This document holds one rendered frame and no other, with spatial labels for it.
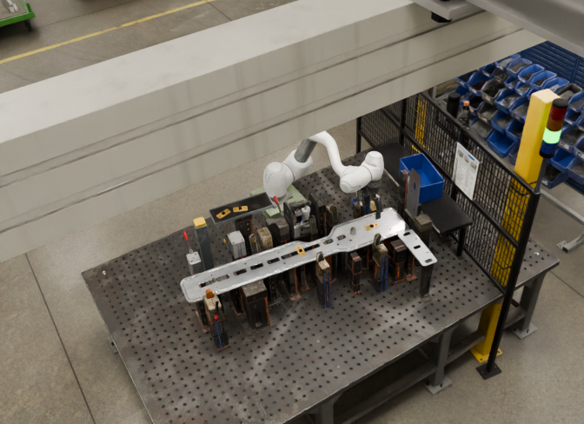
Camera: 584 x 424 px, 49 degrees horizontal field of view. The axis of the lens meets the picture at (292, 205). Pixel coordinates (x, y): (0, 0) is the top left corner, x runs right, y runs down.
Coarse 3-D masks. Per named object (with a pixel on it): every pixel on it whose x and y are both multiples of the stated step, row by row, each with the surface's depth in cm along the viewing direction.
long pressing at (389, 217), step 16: (352, 224) 384; (368, 224) 383; (384, 224) 382; (400, 224) 381; (320, 240) 375; (336, 240) 374; (352, 240) 374; (368, 240) 373; (256, 256) 368; (272, 256) 367; (304, 256) 366; (208, 272) 361; (224, 272) 360; (256, 272) 359; (272, 272) 359; (192, 288) 352; (208, 288) 352; (224, 288) 351
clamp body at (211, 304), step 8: (216, 296) 340; (208, 304) 336; (216, 304) 339; (208, 312) 342; (216, 328) 343; (224, 328) 349; (216, 336) 350; (224, 336) 352; (216, 344) 354; (224, 344) 356; (216, 352) 356
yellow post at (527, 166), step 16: (544, 96) 297; (528, 112) 305; (544, 112) 297; (528, 128) 309; (544, 128) 304; (528, 144) 313; (528, 160) 317; (528, 176) 323; (528, 192) 331; (512, 208) 342; (512, 224) 346; (512, 256) 363; (496, 304) 390; (480, 320) 413; (496, 320) 403; (480, 352) 426
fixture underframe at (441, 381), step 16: (528, 288) 412; (512, 304) 435; (528, 304) 418; (512, 320) 419; (528, 320) 432; (448, 336) 379; (480, 336) 411; (432, 352) 393; (448, 352) 403; (464, 352) 408; (416, 368) 395; (432, 368) 395; (400, 384) 388; (432, 384) 411; (448, 384) 411; (336, 400) 353; (368, 400) 381; (384, 400) 383; (320, 416) 352; (336, 416) 374; (352, 416) 374
